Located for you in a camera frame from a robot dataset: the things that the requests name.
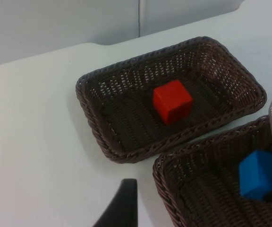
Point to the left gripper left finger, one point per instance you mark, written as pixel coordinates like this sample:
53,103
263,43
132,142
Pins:
124,205

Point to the blue cube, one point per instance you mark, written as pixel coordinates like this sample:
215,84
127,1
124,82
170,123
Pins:
256,175

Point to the dark brown wicker basket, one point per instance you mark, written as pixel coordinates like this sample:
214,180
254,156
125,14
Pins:
131,123
209,194

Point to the red cube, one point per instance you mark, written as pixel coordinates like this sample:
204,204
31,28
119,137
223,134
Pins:
171,101

